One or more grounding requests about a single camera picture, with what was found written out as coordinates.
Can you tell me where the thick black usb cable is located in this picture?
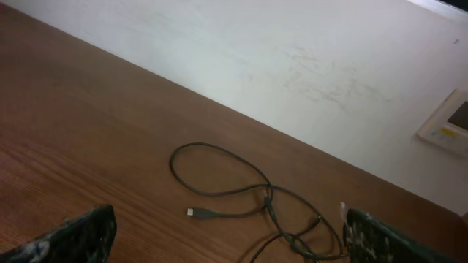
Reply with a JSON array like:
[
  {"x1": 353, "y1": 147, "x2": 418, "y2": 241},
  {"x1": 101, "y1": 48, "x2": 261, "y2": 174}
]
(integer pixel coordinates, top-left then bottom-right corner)
[{"x1": 168, "y1": 141, "x2": 348, "y2": 261}]

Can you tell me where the white wall control panel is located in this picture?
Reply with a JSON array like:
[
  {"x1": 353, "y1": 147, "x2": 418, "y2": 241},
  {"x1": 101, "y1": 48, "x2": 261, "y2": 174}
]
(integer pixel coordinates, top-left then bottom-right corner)
[{"x1": 417, "y1": 89, "x2": 467, "y2": 157}]

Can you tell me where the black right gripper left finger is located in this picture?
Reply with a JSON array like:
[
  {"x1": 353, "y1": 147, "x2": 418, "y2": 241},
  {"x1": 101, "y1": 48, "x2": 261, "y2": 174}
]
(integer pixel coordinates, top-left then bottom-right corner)
[{"x1": 1, "y1": 204, "x2": 117, "y2": 263}]

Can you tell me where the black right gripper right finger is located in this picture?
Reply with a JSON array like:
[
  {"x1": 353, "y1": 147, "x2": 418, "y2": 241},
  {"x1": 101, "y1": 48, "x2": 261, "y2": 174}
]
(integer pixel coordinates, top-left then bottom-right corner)
[{"x1": 343, "y1": 209, "x2": 455, "y2": 263}]

